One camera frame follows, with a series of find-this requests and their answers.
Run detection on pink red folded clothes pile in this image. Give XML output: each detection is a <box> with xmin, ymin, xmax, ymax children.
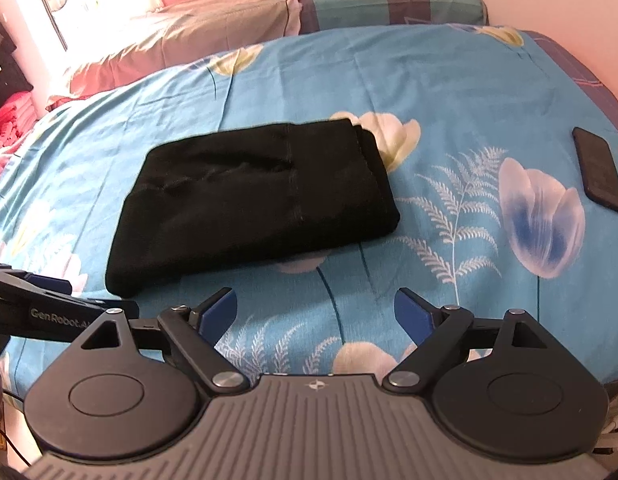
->
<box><xmin>0</xmin><ymin>92</ymin><xmax>38</xmax><ymax>148</ymax></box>

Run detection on blue floral bed sheet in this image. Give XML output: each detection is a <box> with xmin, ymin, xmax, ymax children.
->
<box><xmin>0</xmin><ymin>25</ymin><xmax>618</xmax><ymax>382</ymax></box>

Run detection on black knit pants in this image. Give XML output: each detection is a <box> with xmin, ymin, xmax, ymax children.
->
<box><xmin>105</xmin><ymin>119</ymin><xmax>400</xmax><ymax>298</ymax></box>

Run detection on striped teal far bed sheet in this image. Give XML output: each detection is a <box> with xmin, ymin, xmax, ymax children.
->
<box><xmin>299</xmin><ymin>0</ymin><xmax>488</xmax><ymax>35</ymax></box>

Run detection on beige quilt on far bed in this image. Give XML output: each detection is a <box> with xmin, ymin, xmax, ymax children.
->
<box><xmin>45</xmin><ymin>0</ymin><xmax>303</xmax><ymax>112</ymax></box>

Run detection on hanging clothes on rack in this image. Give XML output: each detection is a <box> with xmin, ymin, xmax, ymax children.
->
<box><xmin>0</xmin><ymin>21</ymin><xmax>33</xmax><ymax>108</ymax></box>

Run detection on black smartphone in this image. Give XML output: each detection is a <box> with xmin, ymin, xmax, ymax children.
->
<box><xmin>572</xmin><ymin>127</ymin><xmax>618</xmax><ymax>212</ymax></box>

